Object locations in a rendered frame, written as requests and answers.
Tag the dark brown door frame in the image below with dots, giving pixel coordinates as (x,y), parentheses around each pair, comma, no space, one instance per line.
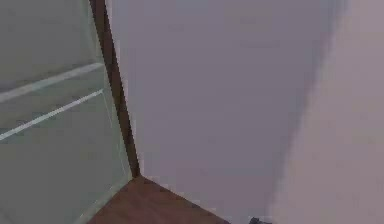
(115,83)

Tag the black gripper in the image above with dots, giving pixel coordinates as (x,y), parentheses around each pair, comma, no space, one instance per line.
(255,221)

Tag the pale green panelled door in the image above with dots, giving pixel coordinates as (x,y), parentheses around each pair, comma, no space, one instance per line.
(56,160)

